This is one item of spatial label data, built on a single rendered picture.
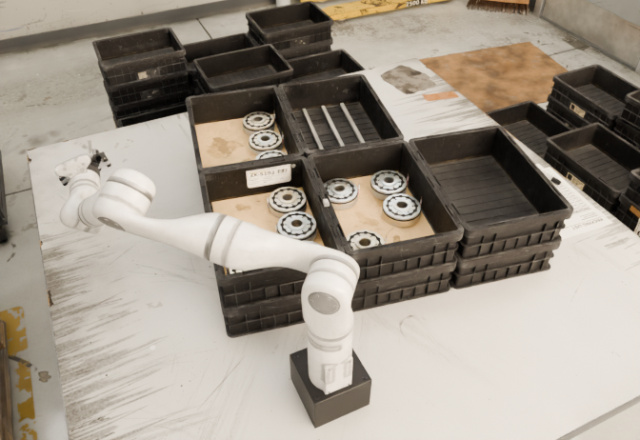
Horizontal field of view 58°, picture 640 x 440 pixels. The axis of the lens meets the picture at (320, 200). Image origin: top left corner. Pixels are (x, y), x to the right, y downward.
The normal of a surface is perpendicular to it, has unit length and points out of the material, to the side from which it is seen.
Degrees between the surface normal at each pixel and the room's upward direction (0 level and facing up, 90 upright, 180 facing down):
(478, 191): 0
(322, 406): 90
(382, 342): 0
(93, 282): 0
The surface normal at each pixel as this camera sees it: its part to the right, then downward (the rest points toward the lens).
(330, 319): -0.18, 0.67
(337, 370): 0.41, 0.59
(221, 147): 0.00, -0.75
